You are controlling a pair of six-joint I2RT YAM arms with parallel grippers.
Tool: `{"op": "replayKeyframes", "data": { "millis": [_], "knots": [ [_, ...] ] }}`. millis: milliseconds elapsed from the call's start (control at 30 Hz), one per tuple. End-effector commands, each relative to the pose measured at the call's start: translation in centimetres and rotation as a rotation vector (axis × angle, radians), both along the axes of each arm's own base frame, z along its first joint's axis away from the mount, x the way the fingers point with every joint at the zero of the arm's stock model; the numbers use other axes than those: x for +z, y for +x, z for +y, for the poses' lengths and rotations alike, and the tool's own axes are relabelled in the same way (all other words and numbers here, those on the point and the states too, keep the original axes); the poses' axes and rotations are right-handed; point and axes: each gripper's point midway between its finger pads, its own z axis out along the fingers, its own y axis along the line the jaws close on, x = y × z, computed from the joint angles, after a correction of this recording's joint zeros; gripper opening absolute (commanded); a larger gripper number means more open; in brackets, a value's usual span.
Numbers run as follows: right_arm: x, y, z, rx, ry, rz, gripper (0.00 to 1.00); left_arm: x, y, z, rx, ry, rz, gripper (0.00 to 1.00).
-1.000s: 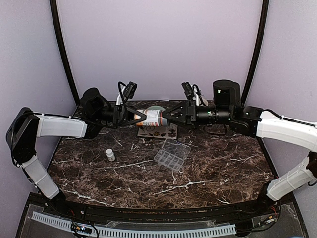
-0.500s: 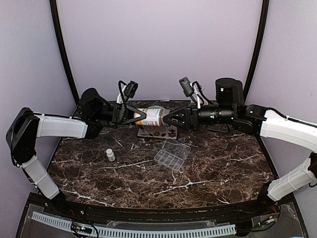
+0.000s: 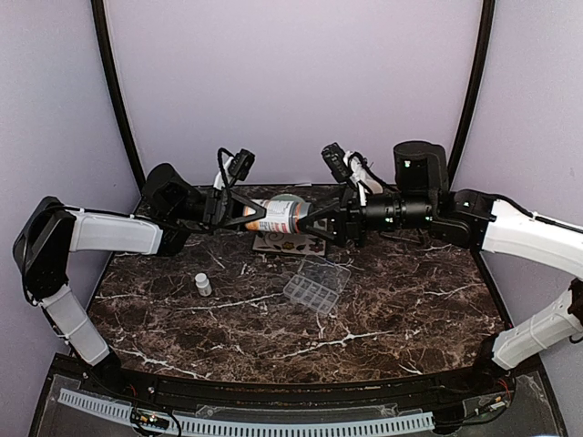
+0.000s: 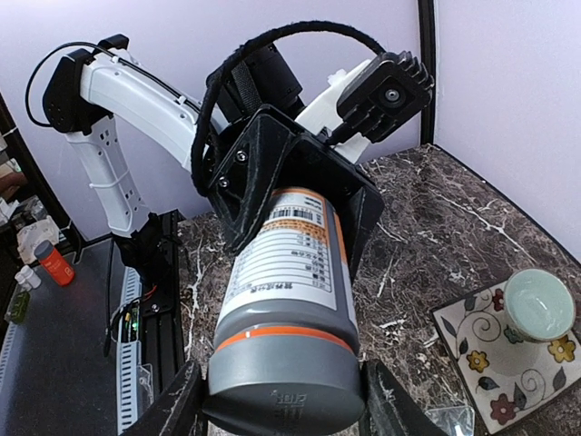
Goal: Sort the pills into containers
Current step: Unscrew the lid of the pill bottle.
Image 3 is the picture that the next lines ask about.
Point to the left black frame post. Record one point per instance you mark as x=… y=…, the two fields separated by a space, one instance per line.
x=99 y=13

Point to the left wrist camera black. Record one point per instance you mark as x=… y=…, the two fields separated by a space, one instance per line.
x=241 y=164

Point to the green ceramic bowl on plate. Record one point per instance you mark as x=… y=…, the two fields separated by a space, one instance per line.
x=287 y=197

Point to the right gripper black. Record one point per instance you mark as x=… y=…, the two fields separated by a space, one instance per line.
x=347 y=217

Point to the right black frame post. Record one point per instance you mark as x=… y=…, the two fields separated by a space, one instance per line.
x=473 y=87

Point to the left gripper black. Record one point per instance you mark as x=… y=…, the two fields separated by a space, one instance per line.
x=221 y=212

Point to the orange pill bottle grey cap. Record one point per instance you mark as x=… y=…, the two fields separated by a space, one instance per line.
x=282 y=216

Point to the square floral ceramic plate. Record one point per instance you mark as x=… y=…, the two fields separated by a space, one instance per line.
x=291 y=244

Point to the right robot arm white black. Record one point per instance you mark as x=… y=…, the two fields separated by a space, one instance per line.
x=468 y=219

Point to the black front table rail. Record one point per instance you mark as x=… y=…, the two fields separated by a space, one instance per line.
x=438 y=391

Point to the clear plastic pill organizer box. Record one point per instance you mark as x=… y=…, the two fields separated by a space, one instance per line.
x=317 y=284

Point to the small white pill bottle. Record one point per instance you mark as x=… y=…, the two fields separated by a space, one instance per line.
x=203 y=286

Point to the white slotted cable duct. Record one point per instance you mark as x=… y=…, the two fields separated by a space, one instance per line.
x=217 y=421

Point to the black frame post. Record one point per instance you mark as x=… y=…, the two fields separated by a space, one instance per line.
x=99 y=13
x=473 y=87

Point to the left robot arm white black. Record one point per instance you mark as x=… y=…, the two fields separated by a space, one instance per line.
x=55 y=230

